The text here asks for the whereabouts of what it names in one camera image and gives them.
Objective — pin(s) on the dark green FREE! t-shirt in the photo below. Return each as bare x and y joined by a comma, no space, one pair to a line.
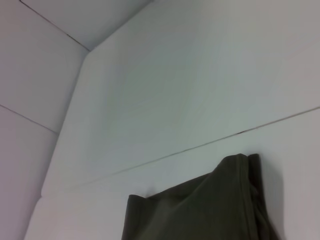
200,207

